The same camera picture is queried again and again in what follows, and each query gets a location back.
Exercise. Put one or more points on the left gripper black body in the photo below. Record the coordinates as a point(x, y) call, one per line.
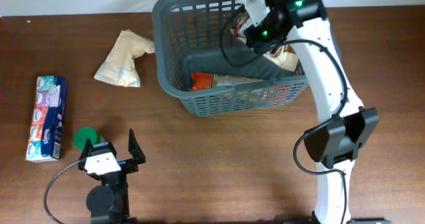
point(119, 179)

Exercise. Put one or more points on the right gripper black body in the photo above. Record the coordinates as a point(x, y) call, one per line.
point(263, 35)

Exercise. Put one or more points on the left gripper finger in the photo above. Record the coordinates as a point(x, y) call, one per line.
point(87, 150)
point(134, 149)

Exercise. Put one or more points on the clear brown snack bag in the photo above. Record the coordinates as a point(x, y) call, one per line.
point(284, 57)

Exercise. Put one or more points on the beige paper bag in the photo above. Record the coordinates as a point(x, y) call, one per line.
point(118, 69)

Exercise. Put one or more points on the orange pasta packet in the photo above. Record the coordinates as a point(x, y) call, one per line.
point(253, 97)

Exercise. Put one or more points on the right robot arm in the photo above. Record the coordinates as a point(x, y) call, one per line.
point(344, 123)

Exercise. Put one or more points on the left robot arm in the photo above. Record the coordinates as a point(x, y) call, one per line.
point(109, 202)

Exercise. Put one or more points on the green round lid jar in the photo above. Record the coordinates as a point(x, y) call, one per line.
point(87, 133)

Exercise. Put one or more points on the blue tissue multipack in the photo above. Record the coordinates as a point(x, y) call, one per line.
point(47, 120)

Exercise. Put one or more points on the grey plastic shopping basket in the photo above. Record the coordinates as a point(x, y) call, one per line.
point(194, 36)

